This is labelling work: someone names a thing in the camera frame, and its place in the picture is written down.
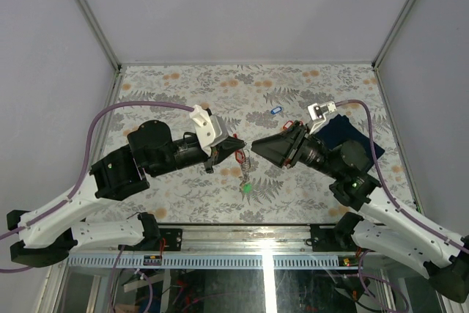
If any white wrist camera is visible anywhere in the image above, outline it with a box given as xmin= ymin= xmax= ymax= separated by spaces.
xmin=307 ymin=101 xmax=336 ymax=135
xmin=189 ymin=105 xmax=229 ymax=156

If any grey slotted cable duct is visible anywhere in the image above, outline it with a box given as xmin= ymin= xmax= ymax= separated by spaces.
xmin=67 ymin=254 xmax=358 ymax=270

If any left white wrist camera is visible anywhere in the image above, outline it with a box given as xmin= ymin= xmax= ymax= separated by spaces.
xmin=189 ymin=105 xmax=229 ymax=156

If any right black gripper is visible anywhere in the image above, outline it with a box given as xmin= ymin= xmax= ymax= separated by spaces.
xmin=251 ymin=120 xmax=343 ymax=180

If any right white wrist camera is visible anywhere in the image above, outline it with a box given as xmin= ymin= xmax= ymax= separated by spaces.
xmin=307 ymin=101 xmax=336 ymax=135

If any red key tag with key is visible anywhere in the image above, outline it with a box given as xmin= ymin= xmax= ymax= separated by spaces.
xmin=234 ymin=150 xmax=245 ymax=164

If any red key tags bunch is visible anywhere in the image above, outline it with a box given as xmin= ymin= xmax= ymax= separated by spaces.
xmin=282 ymin=120 xmax=303 ymax=131

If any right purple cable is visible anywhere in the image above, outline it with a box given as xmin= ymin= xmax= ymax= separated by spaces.
xmin=335 ymin=99 xmax=469 ymax=246

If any dark blue cloth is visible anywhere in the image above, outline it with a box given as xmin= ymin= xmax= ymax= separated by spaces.
xmin=315 ymin=115 xmax=372 ymax=160

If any purple cable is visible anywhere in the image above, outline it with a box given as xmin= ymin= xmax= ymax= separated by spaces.
xmin=335 ymin=99 xmax=469 ymax=246
xmin=0 ymin=100 xmax=195 ymax=273

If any metal key holder red handle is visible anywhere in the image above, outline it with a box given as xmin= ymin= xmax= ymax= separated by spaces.
xmin=240 ymin=149 xmax=251 ymax=185

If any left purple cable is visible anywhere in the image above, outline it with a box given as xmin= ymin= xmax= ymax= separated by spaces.
xmin=0 ymin=100 xmax=195 ymax=273

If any aluminium front rail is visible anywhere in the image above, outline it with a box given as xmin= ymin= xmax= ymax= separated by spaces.
xmin=65 ymin=223 xmax=367 ymax=255

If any green key tag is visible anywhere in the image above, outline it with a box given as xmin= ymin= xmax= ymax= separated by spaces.
xmin=243 ymin=183 xmax=252 ymax=193

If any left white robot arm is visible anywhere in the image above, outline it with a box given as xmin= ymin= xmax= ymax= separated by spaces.
xmin=7 ymin=120 xmax=245 ymax=268

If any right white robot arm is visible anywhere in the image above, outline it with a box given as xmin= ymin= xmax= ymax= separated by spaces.
xmin=251 ymin=122 xmax=468 ymax=303

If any blue key tag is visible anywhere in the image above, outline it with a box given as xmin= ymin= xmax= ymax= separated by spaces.
xmin=270 ymin=106 xmax=282 ymax=114

